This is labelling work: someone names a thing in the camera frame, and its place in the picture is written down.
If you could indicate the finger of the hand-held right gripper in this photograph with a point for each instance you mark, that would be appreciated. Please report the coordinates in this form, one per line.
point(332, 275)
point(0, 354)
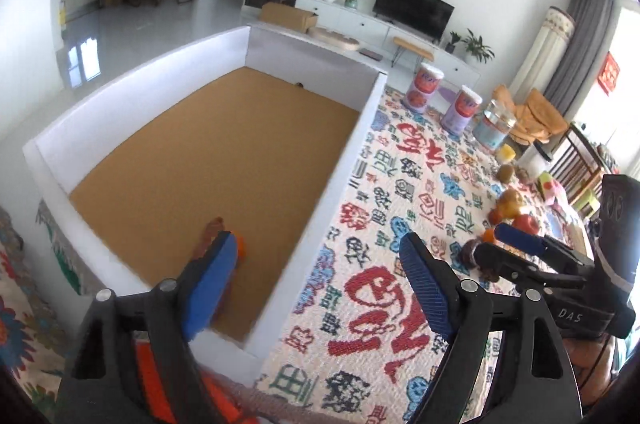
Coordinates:
point(515, 268)
point(520, 238)

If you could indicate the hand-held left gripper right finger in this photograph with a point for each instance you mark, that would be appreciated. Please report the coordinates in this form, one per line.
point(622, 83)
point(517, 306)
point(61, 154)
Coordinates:
point(425, 289)

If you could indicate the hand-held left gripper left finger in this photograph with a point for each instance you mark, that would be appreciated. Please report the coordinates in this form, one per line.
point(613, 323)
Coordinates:
point(212, 284)

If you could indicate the small orange tangerine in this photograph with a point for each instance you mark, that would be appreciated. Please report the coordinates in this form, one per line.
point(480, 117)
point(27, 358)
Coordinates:
point(487, 235)
point(241, 247)
point(496, 215)

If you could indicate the brown sweet potato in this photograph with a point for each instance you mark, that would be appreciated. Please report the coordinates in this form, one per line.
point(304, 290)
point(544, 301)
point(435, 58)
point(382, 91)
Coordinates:
point(469, 251)

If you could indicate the white box with cork bottom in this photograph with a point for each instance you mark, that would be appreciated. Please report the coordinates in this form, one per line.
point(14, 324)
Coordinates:
point(225, 144)

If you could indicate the red round fruit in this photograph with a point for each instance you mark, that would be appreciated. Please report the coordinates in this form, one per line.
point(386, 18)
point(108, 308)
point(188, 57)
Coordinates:
point(524, 224)

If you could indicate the large yellow fruit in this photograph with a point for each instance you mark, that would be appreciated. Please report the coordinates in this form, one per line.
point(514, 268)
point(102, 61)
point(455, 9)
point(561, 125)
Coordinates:
point(511, 200)

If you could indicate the pink snack bag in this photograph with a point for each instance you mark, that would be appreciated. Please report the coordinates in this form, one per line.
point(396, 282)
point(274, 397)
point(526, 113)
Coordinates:
point(551, 190)

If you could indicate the green-brown round fruit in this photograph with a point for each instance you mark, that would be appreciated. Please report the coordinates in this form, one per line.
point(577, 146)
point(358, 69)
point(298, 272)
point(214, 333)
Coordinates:
point(506, 172)

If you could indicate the clear plastic nut container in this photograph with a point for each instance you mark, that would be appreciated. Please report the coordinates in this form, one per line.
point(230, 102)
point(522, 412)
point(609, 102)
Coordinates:
point(534, 160)

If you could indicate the small yellow-lidded jar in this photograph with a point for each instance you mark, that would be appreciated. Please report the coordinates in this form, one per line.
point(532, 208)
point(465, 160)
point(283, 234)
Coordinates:
point(506, 153)

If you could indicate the patterned woven tablecloth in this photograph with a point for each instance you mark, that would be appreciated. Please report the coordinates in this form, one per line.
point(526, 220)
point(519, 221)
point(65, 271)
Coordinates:
point(380, 214)

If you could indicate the wooden chair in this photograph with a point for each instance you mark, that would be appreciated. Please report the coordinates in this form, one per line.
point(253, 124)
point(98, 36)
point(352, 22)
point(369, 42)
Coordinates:
point(575, 159)

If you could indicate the glass jar with gold lid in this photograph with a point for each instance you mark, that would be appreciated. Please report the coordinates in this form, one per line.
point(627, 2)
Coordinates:
point(492, 126)

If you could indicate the orange blanket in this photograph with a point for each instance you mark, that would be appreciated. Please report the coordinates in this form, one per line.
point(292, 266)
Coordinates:
point(530, 114)

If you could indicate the covered standing air conditioner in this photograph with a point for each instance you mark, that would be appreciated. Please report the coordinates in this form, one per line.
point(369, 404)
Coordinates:
point(545, 54)

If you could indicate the floral cloth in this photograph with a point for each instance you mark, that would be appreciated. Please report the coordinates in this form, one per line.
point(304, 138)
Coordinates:
point(30, 344)

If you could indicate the large potted green plant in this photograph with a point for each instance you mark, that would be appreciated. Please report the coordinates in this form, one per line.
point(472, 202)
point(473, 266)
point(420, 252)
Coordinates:
point(478, 46)

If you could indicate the grey curtain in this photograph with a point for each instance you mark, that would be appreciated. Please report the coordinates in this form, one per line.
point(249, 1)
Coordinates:
point(582, 49)

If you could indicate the small potted green plant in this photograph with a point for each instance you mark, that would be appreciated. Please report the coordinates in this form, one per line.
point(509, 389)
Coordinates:
point(453, 40)

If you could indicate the wooden bench stool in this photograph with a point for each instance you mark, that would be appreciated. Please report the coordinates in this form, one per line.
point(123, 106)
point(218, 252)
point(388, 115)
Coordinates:
point(412, 48)

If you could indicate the black flat television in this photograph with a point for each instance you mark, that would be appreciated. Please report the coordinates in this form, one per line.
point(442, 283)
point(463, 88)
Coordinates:
point(412, 11)

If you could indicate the round wooden tray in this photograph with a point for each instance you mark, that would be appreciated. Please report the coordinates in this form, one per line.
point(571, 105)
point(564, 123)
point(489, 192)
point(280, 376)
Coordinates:
point(332, 39)

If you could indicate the white television cabinet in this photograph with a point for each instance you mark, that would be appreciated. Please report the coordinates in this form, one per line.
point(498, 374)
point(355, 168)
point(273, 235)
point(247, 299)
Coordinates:
point(360, 21)

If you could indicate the cardboard box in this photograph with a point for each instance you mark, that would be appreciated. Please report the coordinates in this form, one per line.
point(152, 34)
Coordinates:
point(287, 15)

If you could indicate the red wall decoration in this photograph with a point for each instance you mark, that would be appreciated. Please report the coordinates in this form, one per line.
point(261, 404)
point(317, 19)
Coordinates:
point(609, 73)

